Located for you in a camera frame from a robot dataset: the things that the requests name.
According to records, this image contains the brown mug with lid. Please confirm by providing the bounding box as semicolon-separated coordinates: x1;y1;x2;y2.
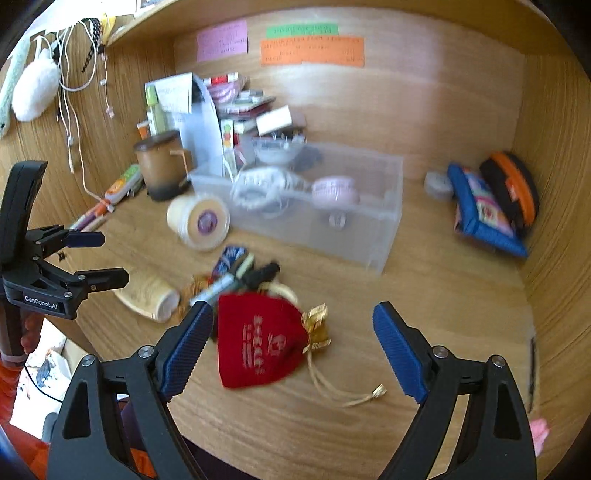
134;130;194;201

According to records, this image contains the pink orange pen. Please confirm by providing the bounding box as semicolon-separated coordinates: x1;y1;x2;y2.
69;203;114;232

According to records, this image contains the white paper bag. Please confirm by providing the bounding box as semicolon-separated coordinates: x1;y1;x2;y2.
178;76;225;178

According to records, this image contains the stack of red packets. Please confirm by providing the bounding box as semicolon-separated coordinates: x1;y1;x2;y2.
203;73;275;123

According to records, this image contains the pink sticky note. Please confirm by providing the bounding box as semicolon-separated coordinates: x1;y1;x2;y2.
196;19;250;63

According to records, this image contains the white fluffy toy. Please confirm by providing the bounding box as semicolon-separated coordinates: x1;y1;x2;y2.
11;48;62;123

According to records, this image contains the orange white glue tube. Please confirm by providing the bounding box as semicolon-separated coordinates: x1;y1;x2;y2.
104;165;143;204

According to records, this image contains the white cardboard box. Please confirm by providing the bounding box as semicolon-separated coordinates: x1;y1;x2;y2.
255;105;294;136

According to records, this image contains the pink round case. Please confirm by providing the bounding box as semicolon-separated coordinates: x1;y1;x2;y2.
311;176;361;214

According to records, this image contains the black orange pouch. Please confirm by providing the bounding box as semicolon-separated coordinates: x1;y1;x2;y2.
479;151;540;232

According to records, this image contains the clear plastic bowl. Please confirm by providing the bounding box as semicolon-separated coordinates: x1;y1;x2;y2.
252;136;305;164

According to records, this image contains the blue patterned pouch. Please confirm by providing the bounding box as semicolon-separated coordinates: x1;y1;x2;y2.
447;162;529;259

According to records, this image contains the red velvet drawstring pouch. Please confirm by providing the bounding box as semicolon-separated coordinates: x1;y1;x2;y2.
216;292;387;409

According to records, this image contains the small blue box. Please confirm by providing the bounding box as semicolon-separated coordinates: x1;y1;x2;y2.
212;246;250;278

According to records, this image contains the orange sticky note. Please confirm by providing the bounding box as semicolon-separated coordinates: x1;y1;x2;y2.
260;36;365;68

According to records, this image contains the person's left forearm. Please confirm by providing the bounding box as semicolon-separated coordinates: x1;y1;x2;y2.
0;362;18;423

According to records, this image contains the green spray bottle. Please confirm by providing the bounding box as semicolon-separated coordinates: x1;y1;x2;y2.
144;84;168;136

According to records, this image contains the person's left hand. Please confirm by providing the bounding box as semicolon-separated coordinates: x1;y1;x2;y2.
18;310;44;354

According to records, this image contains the green sticky note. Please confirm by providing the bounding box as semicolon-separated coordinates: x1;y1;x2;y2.
265;23;339;38

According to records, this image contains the white paper receipt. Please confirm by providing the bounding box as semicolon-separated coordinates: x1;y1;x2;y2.
144;73;195;116

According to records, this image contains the cream yellow tube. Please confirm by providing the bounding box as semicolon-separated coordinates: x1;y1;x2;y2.
113;268;181;322

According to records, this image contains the cream jar with purple label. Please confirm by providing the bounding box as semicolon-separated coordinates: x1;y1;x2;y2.
166;193;230;252

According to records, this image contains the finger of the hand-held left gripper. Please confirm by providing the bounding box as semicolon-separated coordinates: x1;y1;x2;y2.
27;225;106;248
39;267;130;294

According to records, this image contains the clear plastic bin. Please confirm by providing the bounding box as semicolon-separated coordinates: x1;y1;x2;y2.
188;141;404;275

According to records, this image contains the grey tape roll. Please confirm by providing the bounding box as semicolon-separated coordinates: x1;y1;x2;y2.
424;172;455;201

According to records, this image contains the white charging cable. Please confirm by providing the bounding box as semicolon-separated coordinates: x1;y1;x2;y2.
60;21;116;121
55;28;116;208

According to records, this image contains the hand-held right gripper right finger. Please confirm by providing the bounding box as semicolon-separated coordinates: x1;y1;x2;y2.
373;301;539;480

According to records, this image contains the teal fluffy cloth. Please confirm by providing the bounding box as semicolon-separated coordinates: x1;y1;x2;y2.
0;34;33;139

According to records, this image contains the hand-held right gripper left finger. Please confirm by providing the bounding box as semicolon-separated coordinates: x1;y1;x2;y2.
46;300;215;480

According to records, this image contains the black white braided cord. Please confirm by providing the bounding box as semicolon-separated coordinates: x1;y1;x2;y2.
81;17;102;75

